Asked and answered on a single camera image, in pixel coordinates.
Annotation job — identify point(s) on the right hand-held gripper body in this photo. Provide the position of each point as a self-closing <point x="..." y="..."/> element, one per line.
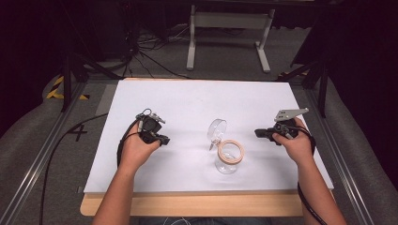
<point x="287" y="122"/>

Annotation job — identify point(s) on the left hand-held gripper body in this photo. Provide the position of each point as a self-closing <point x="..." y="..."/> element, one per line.
<point x="149" y="125"/>

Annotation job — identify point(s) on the clear glass jar with hinged lid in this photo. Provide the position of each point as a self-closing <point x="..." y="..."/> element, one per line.
<point x="227" y="150"/>

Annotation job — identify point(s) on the person's left hand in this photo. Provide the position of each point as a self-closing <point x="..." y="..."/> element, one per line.
<point x="137" y="150"/>

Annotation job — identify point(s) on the person's right hand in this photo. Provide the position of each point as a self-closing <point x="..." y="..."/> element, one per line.
<point x="295" y="146"/>

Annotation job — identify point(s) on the white table cover sheet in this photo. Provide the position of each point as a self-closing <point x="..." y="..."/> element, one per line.
<point x="200" y="103"/>

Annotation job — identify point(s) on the black tripod stand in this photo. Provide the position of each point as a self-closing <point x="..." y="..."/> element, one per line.
<point x="70" y="68"/>
<point x="319" y="75"/>

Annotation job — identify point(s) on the wooden table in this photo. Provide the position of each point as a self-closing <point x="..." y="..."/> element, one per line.
<point x="194" y="204"/>

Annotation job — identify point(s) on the yellow black hazard tape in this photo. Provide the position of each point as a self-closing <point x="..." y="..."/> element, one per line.
<point x="58" y="90"/>

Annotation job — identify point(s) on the aluminium rail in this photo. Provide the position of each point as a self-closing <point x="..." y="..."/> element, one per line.
<point x="40" y="156"/>
<point x="338" y="156"/>

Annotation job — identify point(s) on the white metal stand frame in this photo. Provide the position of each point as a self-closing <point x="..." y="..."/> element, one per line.
<point x="230" y="22"/>

